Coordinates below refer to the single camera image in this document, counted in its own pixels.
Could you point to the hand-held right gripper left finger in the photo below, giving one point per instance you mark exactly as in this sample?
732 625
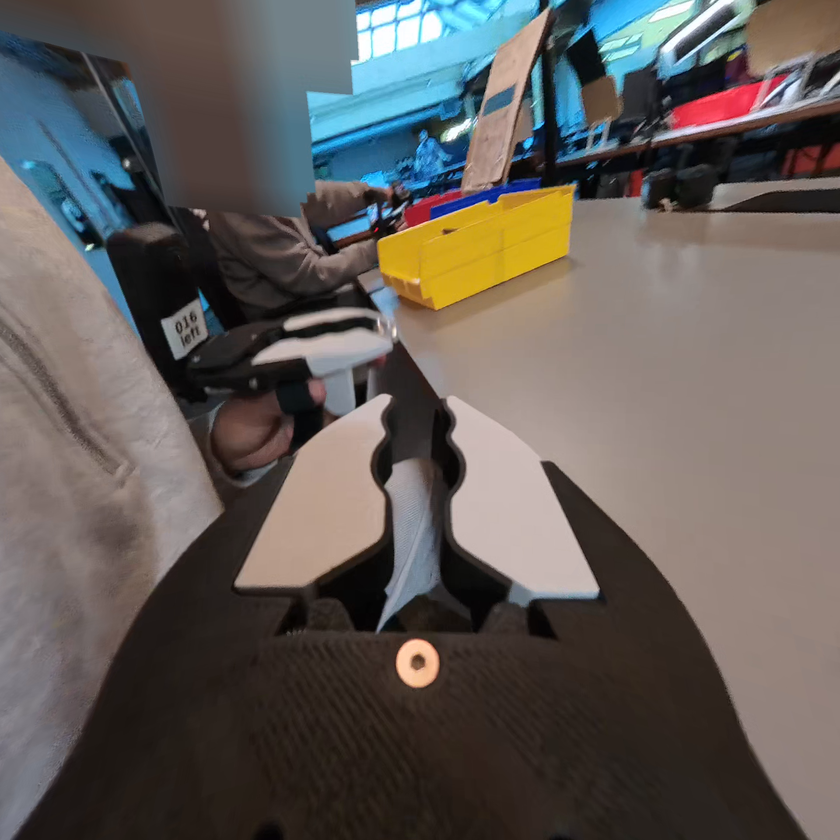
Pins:
308 518

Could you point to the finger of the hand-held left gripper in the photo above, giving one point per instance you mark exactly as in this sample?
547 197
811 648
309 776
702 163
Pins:
334 351
334 319

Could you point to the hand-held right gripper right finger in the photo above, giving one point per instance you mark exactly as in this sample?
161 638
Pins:
518 518

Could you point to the grey desk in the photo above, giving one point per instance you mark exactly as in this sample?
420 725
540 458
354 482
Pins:
656 394

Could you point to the black devices on desk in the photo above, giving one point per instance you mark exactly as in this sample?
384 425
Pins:
682 185

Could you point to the person's left hand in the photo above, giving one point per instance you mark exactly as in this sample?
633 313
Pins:
249 433

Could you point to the black office chair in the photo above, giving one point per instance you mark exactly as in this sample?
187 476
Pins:
144 275

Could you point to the small red plastic bin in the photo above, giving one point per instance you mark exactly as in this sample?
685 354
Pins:
420 211

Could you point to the yellow plastic bin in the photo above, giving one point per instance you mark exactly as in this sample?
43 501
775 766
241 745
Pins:
485 253

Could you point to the blue plastic bin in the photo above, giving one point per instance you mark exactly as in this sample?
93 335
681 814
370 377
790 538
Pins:
459 205

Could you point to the grey hooded sweatshirt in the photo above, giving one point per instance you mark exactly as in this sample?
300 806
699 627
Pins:
65 525

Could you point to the tall cardboard sheet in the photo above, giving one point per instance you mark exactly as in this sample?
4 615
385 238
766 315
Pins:
505 131

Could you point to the black metal pole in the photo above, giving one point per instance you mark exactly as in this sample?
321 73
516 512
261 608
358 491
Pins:
548 98

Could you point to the large red plastic bin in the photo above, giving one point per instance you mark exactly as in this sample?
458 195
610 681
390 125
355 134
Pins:
722 105

